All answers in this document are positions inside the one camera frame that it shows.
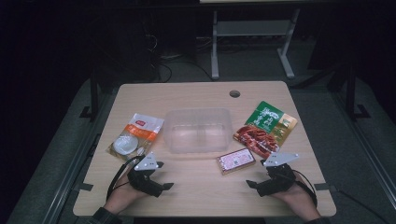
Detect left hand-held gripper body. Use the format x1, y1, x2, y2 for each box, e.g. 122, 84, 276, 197
127, 151, 165, 198

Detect black floor cables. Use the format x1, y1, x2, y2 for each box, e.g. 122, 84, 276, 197
148, 34, 216, 83

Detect person's right hand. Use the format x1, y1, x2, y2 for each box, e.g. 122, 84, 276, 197
274, 172, 321, 220

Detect grey tape strip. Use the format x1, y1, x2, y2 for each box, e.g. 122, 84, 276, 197
74, 182, 94, 192
313, 183, 338, 192

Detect black metal stand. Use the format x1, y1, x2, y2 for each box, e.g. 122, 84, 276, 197
344, 62, 372, 122
78, 69, 101, 122

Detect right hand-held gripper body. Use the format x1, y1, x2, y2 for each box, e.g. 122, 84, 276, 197
256, 151, 300, 197

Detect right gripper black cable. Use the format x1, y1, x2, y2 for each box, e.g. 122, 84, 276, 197
292, 169, 318, 208

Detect person's left hand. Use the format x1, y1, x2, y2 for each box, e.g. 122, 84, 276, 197
104, 174, 148, 216

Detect green and red snack packet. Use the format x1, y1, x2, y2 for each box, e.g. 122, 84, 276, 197
233, 100, 298, 160

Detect pink box with gold edge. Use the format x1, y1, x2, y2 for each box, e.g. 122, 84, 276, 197
216, 147, 257, 175

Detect white metal stand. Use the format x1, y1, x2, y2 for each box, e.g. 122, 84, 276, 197
210, 8, 302, 80

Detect white and orange snack packet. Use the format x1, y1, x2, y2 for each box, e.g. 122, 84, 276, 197
106, 112, 165, 162

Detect clear plastic container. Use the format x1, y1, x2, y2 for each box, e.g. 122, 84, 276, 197
163, 107, 233, 155

